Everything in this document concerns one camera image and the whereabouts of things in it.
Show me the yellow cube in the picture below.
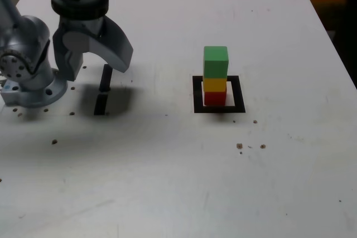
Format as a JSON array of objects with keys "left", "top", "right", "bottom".
[{"left": 202, "top": 76, "right": 227, "bottom": 93}]

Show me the green cube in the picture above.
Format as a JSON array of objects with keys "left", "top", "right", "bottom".
[{"left": 202, "top": 46, "right": 229, "bottom": 79}]

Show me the red cube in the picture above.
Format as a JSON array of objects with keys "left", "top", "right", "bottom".
[{"left": 204, "top": 90, "right": 226, "bottom": 106}]

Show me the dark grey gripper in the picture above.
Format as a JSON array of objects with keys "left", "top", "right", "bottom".
[{"left": 52, "top": 16, "right": 134, "bottom": 82}]

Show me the black tape square outline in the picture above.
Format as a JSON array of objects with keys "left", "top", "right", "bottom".
[{"left": 192, "top": 75, "right": 246, "bottom": 114}]

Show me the black tape strip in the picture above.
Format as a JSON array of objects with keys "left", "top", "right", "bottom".
[{"left": 93, "top": 64, "right": 114, "bottom": 115}]

